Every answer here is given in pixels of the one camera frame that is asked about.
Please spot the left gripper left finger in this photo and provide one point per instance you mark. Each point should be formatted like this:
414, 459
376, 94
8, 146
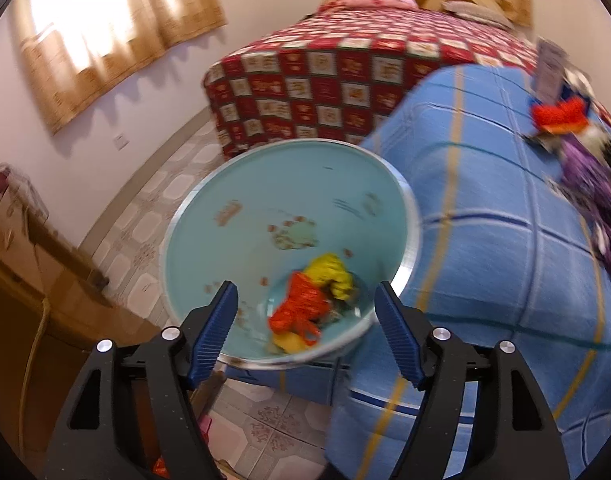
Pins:
130, 406

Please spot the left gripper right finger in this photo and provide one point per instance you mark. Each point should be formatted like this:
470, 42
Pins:
482, 415

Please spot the yellow sponge block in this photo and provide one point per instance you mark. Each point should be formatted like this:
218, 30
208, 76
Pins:
290, 343

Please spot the red plastic bag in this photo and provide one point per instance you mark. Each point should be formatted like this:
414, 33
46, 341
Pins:
302, 309

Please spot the yellow wrapper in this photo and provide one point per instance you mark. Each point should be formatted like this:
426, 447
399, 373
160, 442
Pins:
328, 272

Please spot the red mesh net bag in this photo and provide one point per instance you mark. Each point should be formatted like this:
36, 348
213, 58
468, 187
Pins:
568, 116

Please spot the light blue trash bin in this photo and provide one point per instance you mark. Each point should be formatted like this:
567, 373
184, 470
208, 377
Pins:
271, 212

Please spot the wooden dresser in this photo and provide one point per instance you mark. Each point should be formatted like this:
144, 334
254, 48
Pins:
52, 313

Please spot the blue plaid tablecloth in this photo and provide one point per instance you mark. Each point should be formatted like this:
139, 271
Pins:
502, 256

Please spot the purple foil wrapper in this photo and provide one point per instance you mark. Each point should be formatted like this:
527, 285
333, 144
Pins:
588, 184

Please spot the blue white milk carton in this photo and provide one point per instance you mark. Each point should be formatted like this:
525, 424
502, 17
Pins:
577, 83

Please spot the white tall carton box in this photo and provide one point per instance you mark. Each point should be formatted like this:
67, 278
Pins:
548, 76

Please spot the red patterned bedspread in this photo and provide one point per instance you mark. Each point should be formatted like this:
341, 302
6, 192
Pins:
339, 74

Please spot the left window tan curtain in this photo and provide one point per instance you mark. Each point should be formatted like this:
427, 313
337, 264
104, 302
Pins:
74, 51

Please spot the striped pillow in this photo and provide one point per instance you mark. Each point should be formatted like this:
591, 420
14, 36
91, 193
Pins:
474, 13

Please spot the pink floral pillow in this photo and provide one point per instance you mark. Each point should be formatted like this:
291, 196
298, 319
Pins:
407, 5

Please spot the white wall socket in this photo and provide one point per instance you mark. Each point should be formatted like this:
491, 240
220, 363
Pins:
120, 141

